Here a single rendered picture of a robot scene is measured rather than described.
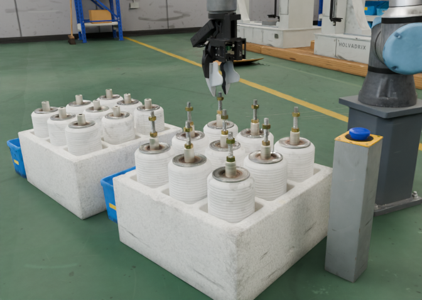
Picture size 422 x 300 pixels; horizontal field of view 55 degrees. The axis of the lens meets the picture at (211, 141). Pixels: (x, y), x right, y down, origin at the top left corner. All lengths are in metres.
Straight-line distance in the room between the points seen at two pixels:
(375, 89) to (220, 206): 0.58
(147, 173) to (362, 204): 0.47
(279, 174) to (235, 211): 0.14
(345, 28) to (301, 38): 0.74
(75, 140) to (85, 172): 0.09
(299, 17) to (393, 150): 3.28
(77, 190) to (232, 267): 0.55
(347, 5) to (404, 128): 2.64
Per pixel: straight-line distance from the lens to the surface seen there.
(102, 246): 1.09
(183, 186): 0.86
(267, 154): 0.88
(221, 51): 1.03
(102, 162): 1.19
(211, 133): 1.09
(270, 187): 0.87
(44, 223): 1.25
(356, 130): 0.85
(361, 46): 3.38
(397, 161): 1.22
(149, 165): 0.94
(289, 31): 4.30
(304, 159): 0.96
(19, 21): 7.19
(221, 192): 0.78
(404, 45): 1.01
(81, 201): 1.20
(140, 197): 0.94
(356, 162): 0.84
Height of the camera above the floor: 0.58
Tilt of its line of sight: 20 degrees down
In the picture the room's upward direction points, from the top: 2 degrees counter-clockwise
